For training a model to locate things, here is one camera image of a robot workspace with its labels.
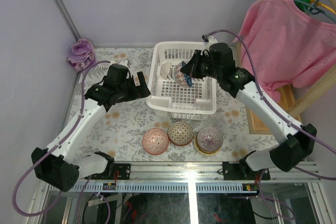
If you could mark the purple striped bowl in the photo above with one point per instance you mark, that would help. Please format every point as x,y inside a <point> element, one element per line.
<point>209,139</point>

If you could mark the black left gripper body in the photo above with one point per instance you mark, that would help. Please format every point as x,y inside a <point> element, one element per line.
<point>137,87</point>

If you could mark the green clothes hanger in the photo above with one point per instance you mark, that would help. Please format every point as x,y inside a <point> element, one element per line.
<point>313,7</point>

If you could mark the blue triangle pattern bowl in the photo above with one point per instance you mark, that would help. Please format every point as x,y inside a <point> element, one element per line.
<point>188,80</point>

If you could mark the brown checker pattern bowl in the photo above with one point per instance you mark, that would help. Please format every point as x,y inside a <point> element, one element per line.
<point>180,133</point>

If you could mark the pink t-shirt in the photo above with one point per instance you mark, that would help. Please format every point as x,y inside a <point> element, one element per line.
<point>285,46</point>

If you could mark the red eye pattern bowl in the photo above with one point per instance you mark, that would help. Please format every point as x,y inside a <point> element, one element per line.
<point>155,141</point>

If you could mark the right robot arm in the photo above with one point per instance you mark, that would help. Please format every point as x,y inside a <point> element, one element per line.
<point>295,140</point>

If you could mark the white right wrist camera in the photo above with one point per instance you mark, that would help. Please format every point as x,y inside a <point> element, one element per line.
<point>208,40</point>

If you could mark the aluminium mounting rail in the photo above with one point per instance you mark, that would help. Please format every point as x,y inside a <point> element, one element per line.
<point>210,172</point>

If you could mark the floral table mat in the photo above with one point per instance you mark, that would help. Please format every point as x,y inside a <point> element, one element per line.
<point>119,133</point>

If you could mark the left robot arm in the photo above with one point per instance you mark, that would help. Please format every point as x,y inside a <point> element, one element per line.
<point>56,164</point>

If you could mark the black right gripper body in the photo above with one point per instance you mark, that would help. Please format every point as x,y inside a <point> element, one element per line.
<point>213,72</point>

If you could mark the white plastic dish rack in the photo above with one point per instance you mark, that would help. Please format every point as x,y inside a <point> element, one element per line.
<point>169,98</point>

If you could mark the yellow rimmed bottom bowl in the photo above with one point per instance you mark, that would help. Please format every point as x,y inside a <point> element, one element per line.
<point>204,152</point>

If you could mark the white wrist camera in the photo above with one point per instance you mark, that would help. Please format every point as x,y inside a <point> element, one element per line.
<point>125,63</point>
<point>208,40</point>

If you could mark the purple folded cloth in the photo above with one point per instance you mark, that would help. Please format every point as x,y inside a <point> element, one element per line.
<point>82,56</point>

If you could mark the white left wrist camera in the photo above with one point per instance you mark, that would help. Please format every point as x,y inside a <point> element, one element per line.
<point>125,63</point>

